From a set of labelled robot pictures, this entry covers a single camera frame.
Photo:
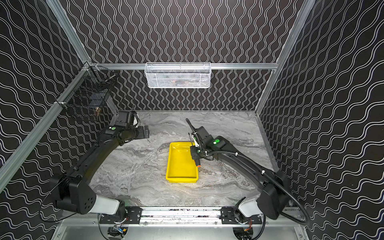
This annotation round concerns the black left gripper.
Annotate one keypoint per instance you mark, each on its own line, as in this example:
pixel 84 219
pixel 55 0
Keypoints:
pixel 142 132

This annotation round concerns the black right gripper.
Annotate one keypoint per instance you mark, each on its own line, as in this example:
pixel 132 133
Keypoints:
pixel 198 135

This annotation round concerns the black orange-tipped screwdriver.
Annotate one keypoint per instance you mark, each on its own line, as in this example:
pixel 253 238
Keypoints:
pixel 195 151

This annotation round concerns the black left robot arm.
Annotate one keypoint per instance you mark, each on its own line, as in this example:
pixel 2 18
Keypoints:
pixel 71 191

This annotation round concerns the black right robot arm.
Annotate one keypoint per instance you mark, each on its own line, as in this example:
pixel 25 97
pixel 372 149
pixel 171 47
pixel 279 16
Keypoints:
pixel 269 200

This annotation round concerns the yellow plastic bin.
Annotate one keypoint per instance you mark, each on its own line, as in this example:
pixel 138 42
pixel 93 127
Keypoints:
pixel 181 168

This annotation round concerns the black wire wall basket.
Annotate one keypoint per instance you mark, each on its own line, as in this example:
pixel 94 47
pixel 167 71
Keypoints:
pixel 88 100

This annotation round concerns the clear mesh wall basket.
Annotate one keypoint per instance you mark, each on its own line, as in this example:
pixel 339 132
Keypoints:
pixel 178 75

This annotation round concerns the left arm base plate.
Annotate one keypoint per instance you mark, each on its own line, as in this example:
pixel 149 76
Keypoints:
pixel 131 215

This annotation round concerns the aluminium front rail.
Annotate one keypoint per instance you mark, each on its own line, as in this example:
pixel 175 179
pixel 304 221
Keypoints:
pixel 180 217

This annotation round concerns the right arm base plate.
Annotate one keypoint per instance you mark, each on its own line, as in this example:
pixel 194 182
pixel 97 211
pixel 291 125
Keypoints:
pixel 228 215

